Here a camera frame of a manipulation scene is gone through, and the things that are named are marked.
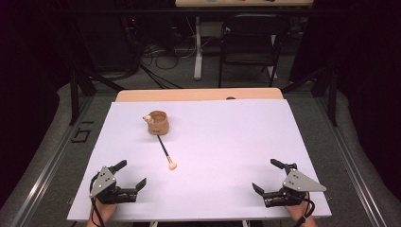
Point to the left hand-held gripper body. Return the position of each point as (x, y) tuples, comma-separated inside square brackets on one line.
[(105, 184)]

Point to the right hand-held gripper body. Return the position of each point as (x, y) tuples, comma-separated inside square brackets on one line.
[(298, 183)]

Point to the round wooden cup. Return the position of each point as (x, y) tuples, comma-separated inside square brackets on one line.
[(158, 124)]

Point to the person's left hand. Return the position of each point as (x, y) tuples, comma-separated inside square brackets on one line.
[(105, 211)]

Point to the person's right hand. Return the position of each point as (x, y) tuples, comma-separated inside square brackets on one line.
[(299, 210)]

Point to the white board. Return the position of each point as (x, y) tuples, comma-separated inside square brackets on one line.
[(220, 151)]

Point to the black metal stand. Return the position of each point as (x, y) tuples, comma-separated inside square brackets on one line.
[(331, 94), (75, 94)]

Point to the wooden table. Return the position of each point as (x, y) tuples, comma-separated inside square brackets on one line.
[(195, 94)]

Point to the black cabinet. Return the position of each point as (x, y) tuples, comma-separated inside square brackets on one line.
[(107, 44)]

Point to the black folding chair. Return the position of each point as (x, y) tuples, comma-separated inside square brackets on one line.
[(252, 41)]

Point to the white desk leg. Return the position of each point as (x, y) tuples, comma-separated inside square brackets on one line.
[(198, 50)]

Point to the light wooden desk top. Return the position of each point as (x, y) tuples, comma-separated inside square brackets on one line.
[(242, 3)]

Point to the aluminium floor rail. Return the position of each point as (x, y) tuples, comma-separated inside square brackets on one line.
[(350, 170), (50, 170)]

